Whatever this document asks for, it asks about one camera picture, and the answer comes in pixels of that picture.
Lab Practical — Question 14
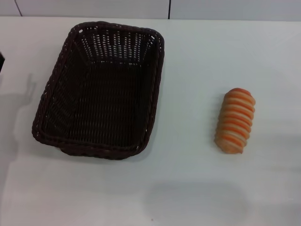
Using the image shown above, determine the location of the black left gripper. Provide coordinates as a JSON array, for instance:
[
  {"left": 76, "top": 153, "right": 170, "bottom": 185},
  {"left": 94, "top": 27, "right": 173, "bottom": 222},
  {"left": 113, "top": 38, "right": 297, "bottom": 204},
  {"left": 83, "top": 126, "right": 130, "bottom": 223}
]
[{"left": 0, "top": 52, "right": 5, "bottom": 82}]

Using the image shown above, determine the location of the dark brown woven wicker basket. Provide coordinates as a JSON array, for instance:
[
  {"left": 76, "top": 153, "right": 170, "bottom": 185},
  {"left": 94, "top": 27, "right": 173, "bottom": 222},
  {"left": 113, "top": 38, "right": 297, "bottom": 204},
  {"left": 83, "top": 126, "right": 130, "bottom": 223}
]
[{"left": 31, "top": 21, "right": 165, "bottom": 161}]

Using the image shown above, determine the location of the orange striped spiral bread roll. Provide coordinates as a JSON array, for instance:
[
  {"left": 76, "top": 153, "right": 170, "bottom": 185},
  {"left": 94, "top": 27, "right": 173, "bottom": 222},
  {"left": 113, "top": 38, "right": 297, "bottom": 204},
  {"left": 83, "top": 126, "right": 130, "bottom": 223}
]
[{"left": 214, "top": 87, "right": 256, "bottom": 155}]

